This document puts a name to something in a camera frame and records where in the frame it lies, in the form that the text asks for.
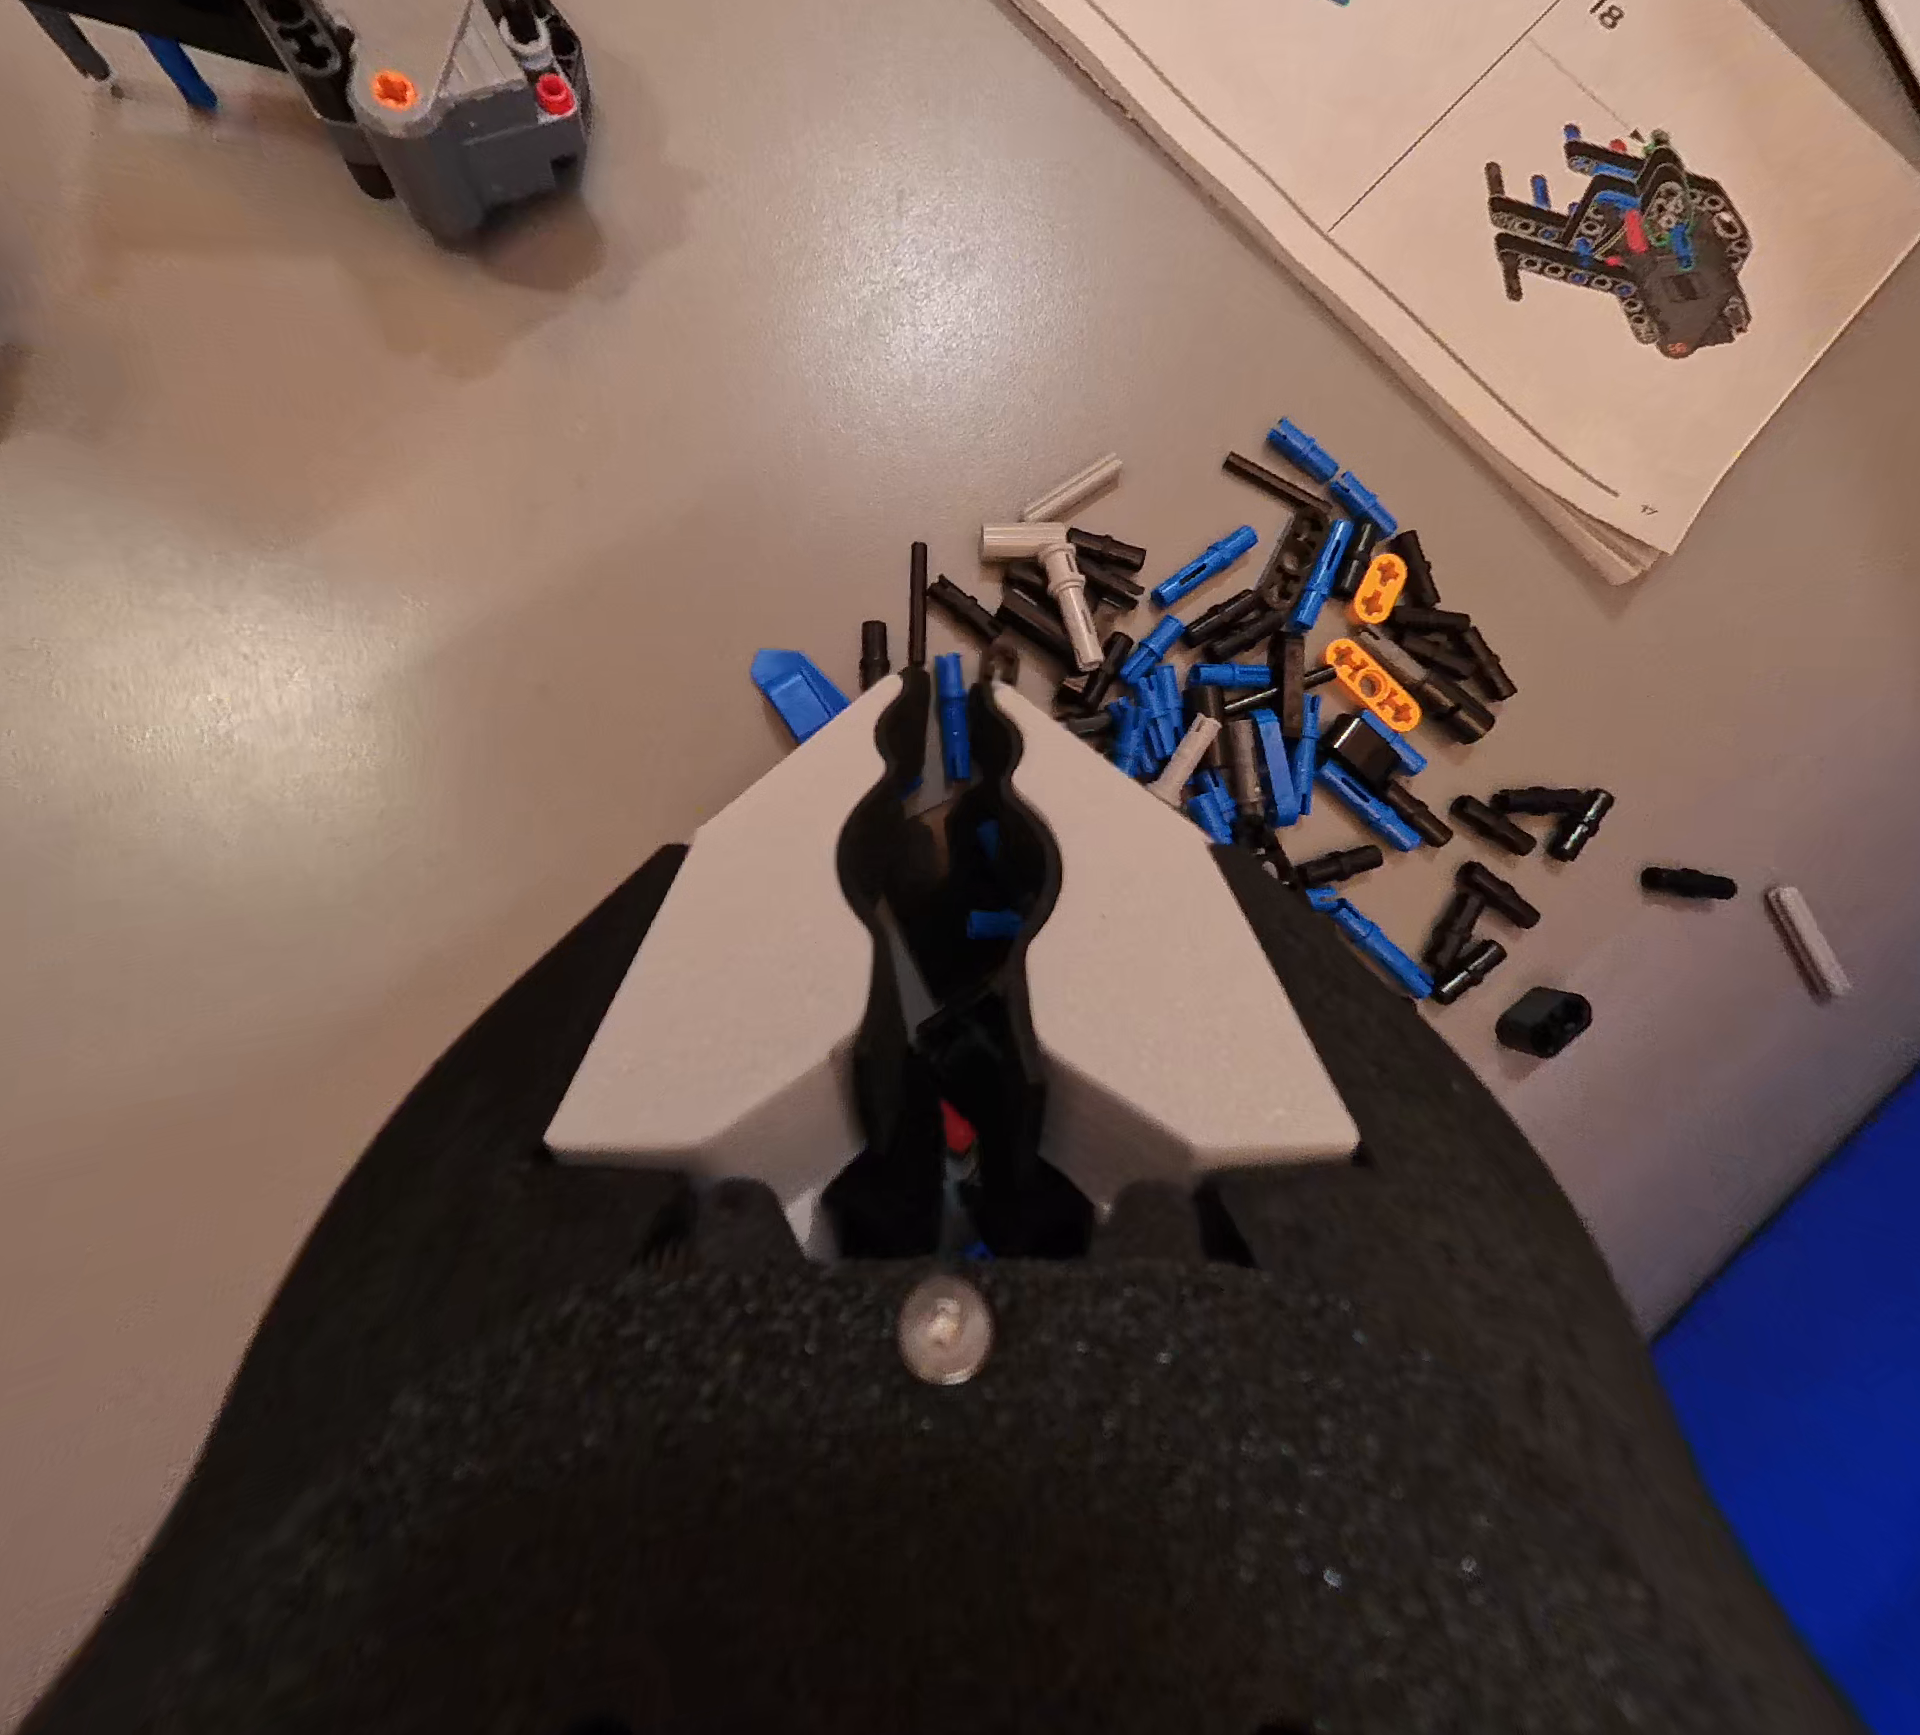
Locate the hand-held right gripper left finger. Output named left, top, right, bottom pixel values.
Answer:
left=540, top=673, right=933, bottom=1259

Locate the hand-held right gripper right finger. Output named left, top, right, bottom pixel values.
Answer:
left=973, top=681, right=1365, bottom=1239

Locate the pile of small lego pins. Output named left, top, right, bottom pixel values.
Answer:
left=854, top=415, right=1615, bottom=1167

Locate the blue lego wedge piece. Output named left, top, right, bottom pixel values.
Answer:
left=749, top=647, right=852, bottom=749

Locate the light grey lego axle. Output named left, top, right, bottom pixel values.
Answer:
left=1765, top=883, right=1855, bottom=999

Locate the lego instruction booklet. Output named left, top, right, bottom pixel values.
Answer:
left=840, top=0, right=1920, bottom=585

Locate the blue plastic bin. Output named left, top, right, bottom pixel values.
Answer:
left=1651, top=1067, right=1920, bottom=1735

